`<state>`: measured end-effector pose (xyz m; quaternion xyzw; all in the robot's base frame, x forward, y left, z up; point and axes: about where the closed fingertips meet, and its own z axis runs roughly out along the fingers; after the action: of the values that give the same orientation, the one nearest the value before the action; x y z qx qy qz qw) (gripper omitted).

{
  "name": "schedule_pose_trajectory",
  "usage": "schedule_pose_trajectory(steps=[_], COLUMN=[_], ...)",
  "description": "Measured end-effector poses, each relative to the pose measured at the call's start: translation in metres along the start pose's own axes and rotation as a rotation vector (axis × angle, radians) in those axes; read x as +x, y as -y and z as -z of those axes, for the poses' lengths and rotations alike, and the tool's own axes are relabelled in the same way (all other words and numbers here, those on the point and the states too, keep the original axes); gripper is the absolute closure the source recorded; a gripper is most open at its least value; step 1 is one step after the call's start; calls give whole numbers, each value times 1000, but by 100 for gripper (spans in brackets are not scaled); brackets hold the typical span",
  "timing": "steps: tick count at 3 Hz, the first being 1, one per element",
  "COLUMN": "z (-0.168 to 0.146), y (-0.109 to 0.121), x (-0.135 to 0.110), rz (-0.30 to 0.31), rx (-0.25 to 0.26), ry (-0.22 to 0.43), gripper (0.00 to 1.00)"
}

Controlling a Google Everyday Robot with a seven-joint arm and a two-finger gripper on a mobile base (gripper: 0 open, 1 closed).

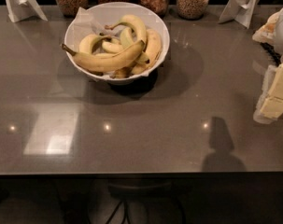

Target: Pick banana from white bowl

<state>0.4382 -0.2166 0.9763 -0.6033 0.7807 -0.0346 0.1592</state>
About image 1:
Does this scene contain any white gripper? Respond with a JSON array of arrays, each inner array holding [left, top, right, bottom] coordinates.
[[253, 63, 283, 124]]

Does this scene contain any long front yellow banana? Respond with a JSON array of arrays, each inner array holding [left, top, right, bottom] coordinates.
[[61, 40, 145, 73]]

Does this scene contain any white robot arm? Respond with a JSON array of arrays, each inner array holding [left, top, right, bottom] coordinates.
[[252, 8, 283, 124]]

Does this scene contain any right yellow banana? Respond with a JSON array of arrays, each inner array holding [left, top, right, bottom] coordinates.
[[132, 29, 162, 75]]

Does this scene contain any white ceramic bowl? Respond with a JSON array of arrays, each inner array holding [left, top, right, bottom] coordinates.
[[64, 2, 170, 85]]

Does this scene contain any middle small yellow banana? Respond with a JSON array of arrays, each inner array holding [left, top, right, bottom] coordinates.
[[102, 41, 123, 53]]

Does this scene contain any left yellow banana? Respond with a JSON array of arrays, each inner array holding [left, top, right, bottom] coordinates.
[[78, 34, 110, 54]]

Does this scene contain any white paper bowl liner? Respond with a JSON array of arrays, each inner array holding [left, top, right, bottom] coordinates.
[[73, 7, 113, 42]]

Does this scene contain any right white paper stand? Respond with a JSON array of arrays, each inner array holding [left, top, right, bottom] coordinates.
[[219, 0, 260, 29]]

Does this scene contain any white paper stand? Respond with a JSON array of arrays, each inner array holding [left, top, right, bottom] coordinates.
[[6, 0, 47, 22], [219, 0, 260, 29]]

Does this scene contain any black stool under table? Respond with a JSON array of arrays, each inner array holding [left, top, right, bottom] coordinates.
[[105, 178, 187, 224]]

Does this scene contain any left white paper stand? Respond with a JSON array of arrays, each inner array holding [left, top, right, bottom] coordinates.
[[6, 0, 47, 22]]

